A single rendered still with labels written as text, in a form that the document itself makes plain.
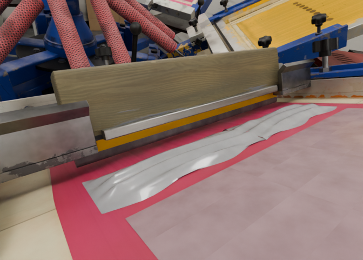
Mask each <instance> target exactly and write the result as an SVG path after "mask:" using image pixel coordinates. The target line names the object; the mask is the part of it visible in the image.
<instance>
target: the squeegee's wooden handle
mask: <svg viewBox="0 0 363 260"><path fill-rule="evenodd" d="M278 70H279V62H278V50H277V48H275V47H270V48H261V49H251V50H241V51H231V52H221V53H216V54H206V55H196V56H186V57H176V58H167V59H157V60H151V61H141V62H132V63H122V64H112V65H102V66H92V67H87V68H77V69H67V70H57V71H53V72H52V73H51V77H50V78H51V83H52V87H53V90H54V93H55V97H56V101H57V104H58V105H62V104H68V103H74V102H80V101H87V102H88V104H89V114H90V119H91V124H92V128H93V132H94V135H95V139H96V141H98V140H101V139H103V136H102V132H101V130H103V129H107V128H111V127H113V126H118V125H122V124H125V123H130V122H134V121H138V120H140V119H145V118H149V117H152V116H156V115H161V114H165V113H167V112H171V111H176V110H179V109H183V108H188V107H191V106H194V105H198V104H203V103H206V102H210V101H215V100H218V99H221V98H225V97H230V96H233V95H237V94H242V93H245V92H248V91H252V90H257V89H260V88H264V87H267V86H273V85H277V87H278ZM278 89H279V88H278Z"/></svg>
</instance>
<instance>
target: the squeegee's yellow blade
mask: <svg viewBox="0 0 363 260"><path fill-rule="evenodd" d="M273 97H276V95H273V93H270V94H267V95H263V96H259V97H256V98H252V99H248V100H246V101H242V102H239V103H235V104H231V105H228V106H225V107H222V108H218V109H214V110H211V111H207V112H204V113H201V114H197V115H194V116H190V117H186V118H183V119H180V120H177V121H173V122H169V123H166V124H163V125H159V126H156V127H152V128H149V129H145V130H142V131H139V132H135V133H132V134H128V135H125V136H122V137H118V138H114V139H111V140H108V141H106V140H104V139H101V140H98V141H96V143H97V145H96V146H97V148H98V152H99V151H102V150H106V149H109V148H113V147H115V146H118V145H122V144H125V143H128V142H132V141H135V140H138V139H141V138H144V137H147V136H151V135H154V134H158V133H160V132H163V131H167V130H170V129H174V128H177V127H179V126H183V125H186V124H190V123H193V122H196V121H199V120H202V119H206V118H209V117H212V116H215V115H219V114H222V113H225V112H228V111H231V110H235V109H238V108H242V107H244V106H247V105H251V104H254V103H258V102H261V101H264V100H267V99H270V98H273Z"/></svg>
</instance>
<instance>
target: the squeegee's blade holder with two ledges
mask: <svg viewBox="0 0 363 260"><path fill-rule="evenodd" d="M276 91H278V87H277V85H273V86H267V87H264V88H260V89H257V90H252V91H248V92H245V93H242V94H237V95H233V96H230V97H225V98H221V99H218V100H215V101H210V102H206V103H203V104H198V105H194V106H191V107H188V108H183V109H179V110H176V111H171V112H167V113H165V114H161V115H156V116H152V117H149V118H145V119H140V120H138V121H134V122H130V123H125V124H122V125H118V126H113V127H111V128H107V129H103V130H101V132H102V136H103V139H104V140H106V141H108V140H111V139H114V138H118V137H122V136H125V135H128V134H132V133H135V132H139V131H142V130H145V129H149V128H152V127H156V126H159V125H163V124H166V123H169V122H173V121H177V120H180V119H183V118H186V117H190V116H194V115H197V114H201V113H204V112H207V111H211V110H214V109H218V108H222V107H225V106H228V105H231V104H235V103H239V102H242V101H246V100H248V99H252V98H256V97H259V96H263V95H267V94H270V93H273V92H276Z"/></svg>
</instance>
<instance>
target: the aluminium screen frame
mask: <svg viewBox="0 0 363 260"><path fill-rule="evenodd" d="M310 83H311V86H310V87H308V88H304V89H301V90H298V91H295V92H291V93H289V94H285V95H277V98H327V97H363V76H352V77H336V78H320V79H311V82H310Z"/></svg>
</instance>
